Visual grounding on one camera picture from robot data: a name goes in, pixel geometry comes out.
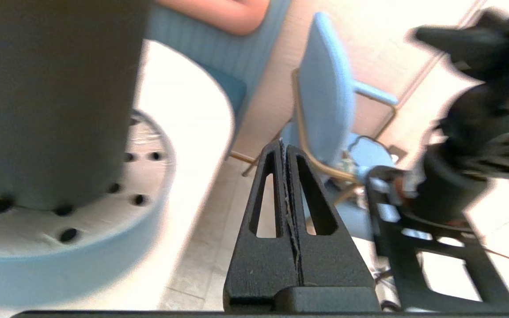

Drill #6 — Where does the teal upholstered bench seat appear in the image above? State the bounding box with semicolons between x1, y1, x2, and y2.
146;0;291;129

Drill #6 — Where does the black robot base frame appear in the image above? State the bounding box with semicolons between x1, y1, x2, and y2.
365;166;509;312

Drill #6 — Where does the black plastic cup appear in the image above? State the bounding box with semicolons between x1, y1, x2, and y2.
0;0;151;211

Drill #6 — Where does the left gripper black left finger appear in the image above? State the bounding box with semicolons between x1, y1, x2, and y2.
224;140;302;310

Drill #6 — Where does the blue drip tray metal grate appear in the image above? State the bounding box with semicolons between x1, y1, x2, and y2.
0;110;176;308

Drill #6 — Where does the pink cylindrical bolster cushion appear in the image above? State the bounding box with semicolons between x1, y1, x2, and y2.
155;0;271;37

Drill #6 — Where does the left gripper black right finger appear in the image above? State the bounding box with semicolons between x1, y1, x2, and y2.
285;145;381;312

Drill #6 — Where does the blue chair gold frame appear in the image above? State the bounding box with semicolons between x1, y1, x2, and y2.
230;12;399;242

